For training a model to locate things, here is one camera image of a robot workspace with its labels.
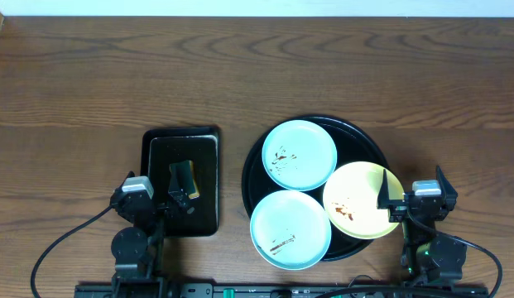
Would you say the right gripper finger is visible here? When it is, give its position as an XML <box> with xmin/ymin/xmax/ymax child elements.
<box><xmin>377</xmin><ymin>170</ymin><xmax>390</xmax><ymax>209</ymax></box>
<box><xmin>435</xmin><ymin>166</ymin><xmax>458</xmax><ymax>199</ymax></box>

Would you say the green yellow sponge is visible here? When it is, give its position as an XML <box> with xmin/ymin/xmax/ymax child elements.
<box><xmin>172</xmin><ymin>160</ymin><xmax>200</xmax><ymax>199</ymax></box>

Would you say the yellow plate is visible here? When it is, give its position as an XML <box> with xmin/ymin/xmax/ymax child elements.
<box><xmin>323</xmin><ymin>161</ymin><xmax>404</xmax><ymax>239</ymax></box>

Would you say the light blue plate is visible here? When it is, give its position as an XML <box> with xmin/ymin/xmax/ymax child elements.
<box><xmin>262</xmin><ymin>120</ymin><xmax>338</xmax><ymax>191</ymax></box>
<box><xmin>250</xmin><ymin>190</ymin><xmax>332</xmax><ymax>271</ymax></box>

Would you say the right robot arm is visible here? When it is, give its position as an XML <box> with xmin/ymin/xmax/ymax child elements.
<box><xmin>377</xmin><ymin>167</ymin><xmax>467</xmax><ymax>287</ymax></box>

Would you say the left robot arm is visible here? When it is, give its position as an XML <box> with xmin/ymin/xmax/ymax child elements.
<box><xmin>109</xmin><ymin>161</ymin><xmax>198</xmax><ymax>298</ymax></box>

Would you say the black rectangular tray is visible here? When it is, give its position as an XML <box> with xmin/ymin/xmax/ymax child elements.
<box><xmin>141</xmin><ymin>127</ymin><xmax>219</xmax><ymax>237</ymax></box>

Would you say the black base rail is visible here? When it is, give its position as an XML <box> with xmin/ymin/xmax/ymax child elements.
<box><xmin>73</xmin><ymin>282</ymin><xmax>488</xmax><ymax>298</ymax></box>

